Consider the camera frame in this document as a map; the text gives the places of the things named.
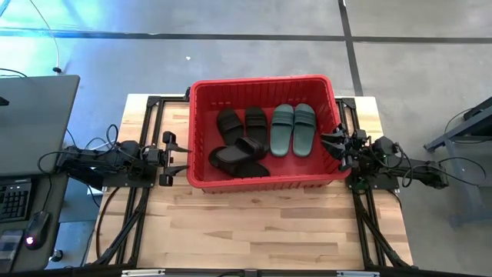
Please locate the black aluminium frame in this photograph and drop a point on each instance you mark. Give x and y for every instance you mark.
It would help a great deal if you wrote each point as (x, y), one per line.
(130, 231)
(369, 227)

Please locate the black round knob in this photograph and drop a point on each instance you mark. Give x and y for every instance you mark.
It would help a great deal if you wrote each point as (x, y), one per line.
(57, 255)

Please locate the grey laptop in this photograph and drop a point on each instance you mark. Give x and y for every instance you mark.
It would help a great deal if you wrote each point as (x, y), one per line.
(30, 119)

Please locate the silver metal bracket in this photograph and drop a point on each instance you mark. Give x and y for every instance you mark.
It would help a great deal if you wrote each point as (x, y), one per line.
(357, 274)
(143, 272)

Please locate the black computer mouse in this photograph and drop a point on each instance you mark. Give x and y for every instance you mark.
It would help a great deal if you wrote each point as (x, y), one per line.
(36, 229)

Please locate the red plastic bin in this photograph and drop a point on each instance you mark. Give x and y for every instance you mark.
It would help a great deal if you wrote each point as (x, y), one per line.
(300, 169)

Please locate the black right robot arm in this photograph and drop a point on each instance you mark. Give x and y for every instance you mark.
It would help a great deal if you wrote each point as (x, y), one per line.
(419, 171)

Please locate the black frame crossbar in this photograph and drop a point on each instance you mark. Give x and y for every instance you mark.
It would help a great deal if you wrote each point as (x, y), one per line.
(211, 274)

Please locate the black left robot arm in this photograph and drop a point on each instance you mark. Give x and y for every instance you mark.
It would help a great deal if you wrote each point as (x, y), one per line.
(96, 157)

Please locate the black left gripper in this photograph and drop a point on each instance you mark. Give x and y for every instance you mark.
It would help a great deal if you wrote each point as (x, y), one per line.
(153, 157)

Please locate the green rubber slide sandal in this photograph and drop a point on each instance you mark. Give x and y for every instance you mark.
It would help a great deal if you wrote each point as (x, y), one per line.
(281, 129)
(304, 129)

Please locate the black rubber slide sandal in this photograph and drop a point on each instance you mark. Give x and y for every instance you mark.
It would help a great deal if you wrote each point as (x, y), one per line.
(248, 170)
(229, 125)
(256, 125)
(242, 152)

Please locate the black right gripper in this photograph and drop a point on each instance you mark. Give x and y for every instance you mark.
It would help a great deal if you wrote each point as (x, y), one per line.
(355, 148)

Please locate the dark grey desk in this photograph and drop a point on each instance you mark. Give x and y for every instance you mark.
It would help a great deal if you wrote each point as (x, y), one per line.
(54, 200)

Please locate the black keyboard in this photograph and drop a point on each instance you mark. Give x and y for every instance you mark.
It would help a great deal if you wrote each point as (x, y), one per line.
(13, 200)

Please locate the blue-grey metal cart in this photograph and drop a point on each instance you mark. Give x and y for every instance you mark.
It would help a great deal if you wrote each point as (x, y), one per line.
(461, 131)

